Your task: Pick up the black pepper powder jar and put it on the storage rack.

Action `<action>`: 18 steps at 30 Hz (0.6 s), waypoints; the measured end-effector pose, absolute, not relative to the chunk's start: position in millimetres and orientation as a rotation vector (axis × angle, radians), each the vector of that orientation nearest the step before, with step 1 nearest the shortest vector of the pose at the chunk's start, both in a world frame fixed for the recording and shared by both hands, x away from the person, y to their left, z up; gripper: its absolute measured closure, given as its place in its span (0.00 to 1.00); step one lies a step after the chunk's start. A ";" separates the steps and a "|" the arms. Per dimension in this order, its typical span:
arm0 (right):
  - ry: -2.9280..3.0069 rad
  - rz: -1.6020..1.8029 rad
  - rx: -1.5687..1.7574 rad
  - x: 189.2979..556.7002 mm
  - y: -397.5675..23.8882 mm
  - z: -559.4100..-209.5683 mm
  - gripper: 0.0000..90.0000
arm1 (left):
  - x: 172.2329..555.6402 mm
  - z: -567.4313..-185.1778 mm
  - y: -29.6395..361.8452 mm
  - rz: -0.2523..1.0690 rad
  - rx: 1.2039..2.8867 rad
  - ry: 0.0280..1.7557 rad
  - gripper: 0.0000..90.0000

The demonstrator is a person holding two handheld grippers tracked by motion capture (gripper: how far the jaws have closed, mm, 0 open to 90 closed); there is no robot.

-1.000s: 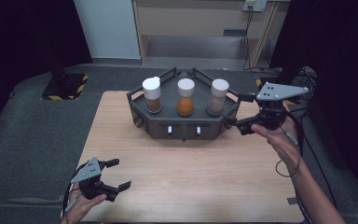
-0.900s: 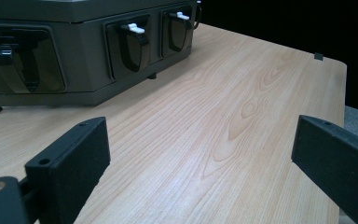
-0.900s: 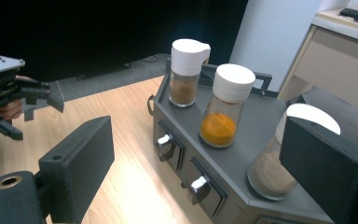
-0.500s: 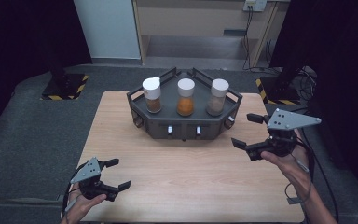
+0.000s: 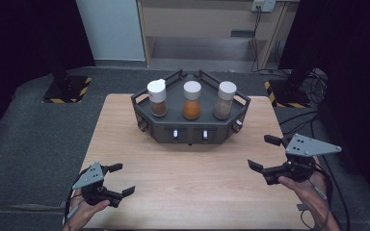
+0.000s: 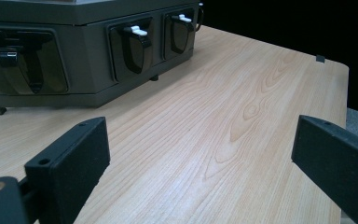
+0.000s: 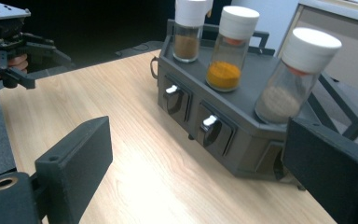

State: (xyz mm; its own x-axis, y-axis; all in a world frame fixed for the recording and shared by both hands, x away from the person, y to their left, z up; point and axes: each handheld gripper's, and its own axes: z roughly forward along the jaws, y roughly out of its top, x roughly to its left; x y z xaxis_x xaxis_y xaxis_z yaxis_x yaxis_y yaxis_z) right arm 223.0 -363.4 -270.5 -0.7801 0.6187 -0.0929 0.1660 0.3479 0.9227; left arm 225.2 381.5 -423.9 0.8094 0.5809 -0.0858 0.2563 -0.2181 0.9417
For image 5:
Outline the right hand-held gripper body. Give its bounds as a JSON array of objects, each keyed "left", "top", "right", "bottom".
[{"left": 260, "top": 133, "right": 343, "bottom": 186}]

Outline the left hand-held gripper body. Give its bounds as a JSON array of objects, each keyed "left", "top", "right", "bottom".
[{"left": 71, "top": 161, "right": 124, "bottom": 208}]

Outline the dark grey corner rack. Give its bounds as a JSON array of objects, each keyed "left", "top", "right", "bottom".
[{"left": 130, "top": 68, "right": 251, "bottom": 145}]

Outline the jar with brown spice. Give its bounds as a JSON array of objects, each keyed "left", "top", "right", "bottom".
[{"left": 146, "top": 78, "right": 169, "bottom": 118}]

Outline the person's left hand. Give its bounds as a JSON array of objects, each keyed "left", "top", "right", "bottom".
[{"left": 62, "top": 189, "right": 112, "bottom": 231}]

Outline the person's right hand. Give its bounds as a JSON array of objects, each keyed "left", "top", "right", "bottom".
[{"left": 277, "top": 156, "right": 332, "bottom": 220}]

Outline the black stand with striped base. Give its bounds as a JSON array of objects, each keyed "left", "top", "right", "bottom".
[
  {"left": 41, "top": 57, "right": 93, "bottom": 105},
  {"left": 263, "top": 68, "right": 311, "bottom": 109}
]

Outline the grey flat bar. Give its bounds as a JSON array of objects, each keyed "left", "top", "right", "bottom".
[{"left": 230, "top": 30, "right": 255, "bottom": 39}]

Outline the black curtain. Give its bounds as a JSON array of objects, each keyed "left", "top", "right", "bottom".
[
  {"left": 0, "top": 0, "right": 96, "bottom": 142},
  {"left": 277, "top": 0, "right": 370, "bottom": 200}
]

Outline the white panel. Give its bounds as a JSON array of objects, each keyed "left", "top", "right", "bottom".
[{"left": 74, "top": 0, "right": 146, "bottom": 62}]

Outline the left hand-held gripper cable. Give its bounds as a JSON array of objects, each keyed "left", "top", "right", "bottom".
[{"left": 64, "top": 167, "right": 91, "bottom": 231}]

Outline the hand-held gripper cable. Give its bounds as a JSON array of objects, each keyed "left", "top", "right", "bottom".
[
  {"left": 64, "top": 167, "right": 91, "bottom": 231},
  {"left": 300, "top": 162, "right": 343, "bottom": 231}
]

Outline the long black floor cable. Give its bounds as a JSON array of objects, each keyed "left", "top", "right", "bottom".
[{"left": 278, "top": 110, "right": 352, "bottom": 231}]

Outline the right hand-held gripper cable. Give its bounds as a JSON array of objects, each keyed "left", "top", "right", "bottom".
[{"left": 300, "top": 162, "right": 343, "bottom": 231}]

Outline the tangle of black cables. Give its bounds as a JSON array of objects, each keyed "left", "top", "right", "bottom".
[{"left": 304, "top": 68, "right": 330, "bottom": 105}]

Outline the black cable from socket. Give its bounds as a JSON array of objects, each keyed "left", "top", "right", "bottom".
[{"left": 250, "top": 9, "right": 265, "bottom": 73}]

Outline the white wall socket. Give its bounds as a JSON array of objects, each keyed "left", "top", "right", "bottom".
[{"left": 251, "top": 0, "right": 277, "bottom": 13}]

